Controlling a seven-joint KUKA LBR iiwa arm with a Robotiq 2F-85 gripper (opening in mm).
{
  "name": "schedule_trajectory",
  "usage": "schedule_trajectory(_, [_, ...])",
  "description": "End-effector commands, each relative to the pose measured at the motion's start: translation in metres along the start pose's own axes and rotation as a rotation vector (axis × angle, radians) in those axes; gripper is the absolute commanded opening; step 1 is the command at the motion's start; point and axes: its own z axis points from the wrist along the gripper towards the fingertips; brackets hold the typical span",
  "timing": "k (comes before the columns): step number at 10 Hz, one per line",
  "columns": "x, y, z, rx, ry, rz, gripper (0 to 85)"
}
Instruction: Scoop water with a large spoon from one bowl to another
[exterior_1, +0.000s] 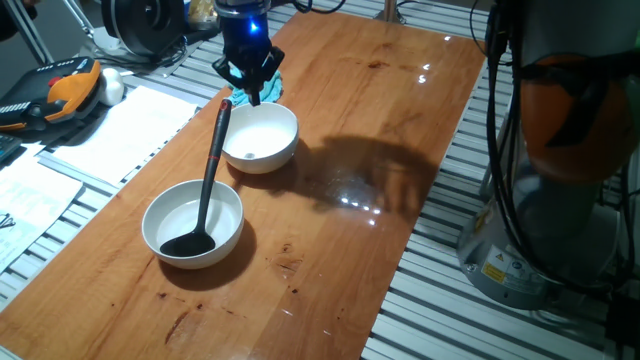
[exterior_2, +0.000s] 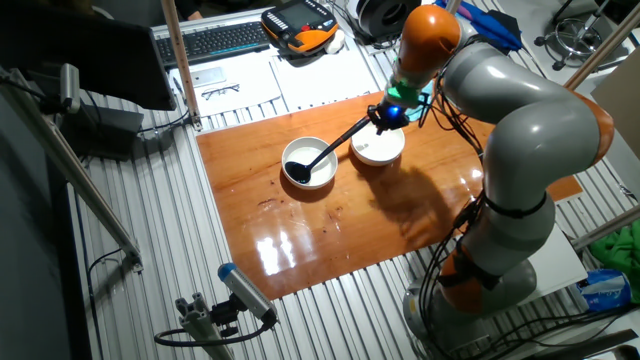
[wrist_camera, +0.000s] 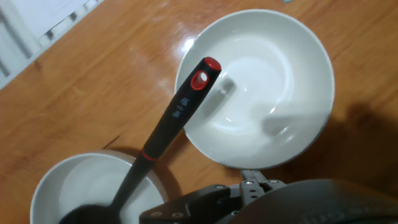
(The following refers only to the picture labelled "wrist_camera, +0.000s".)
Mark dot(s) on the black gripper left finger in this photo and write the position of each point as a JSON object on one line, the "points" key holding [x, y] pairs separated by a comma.
{"points": [[186, 205]]}

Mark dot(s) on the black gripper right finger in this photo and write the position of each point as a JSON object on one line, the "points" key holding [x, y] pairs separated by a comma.
{"points": [[253, 188]]}

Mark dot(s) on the black ladle with red accents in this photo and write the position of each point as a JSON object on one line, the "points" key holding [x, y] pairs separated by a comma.
{"points": [[174, 121]]}

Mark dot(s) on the white ceramic bowl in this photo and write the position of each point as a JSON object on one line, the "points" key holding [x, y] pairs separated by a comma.
{"points": [[84, 180], [264, 62]]}

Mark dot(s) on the glossy wooden board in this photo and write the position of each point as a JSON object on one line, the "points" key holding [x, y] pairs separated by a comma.
{"points": [[93, 109]]}

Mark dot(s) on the white printed paper sheet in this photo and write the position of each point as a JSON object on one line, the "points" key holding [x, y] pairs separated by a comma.
{"points": [[40, 15]]}

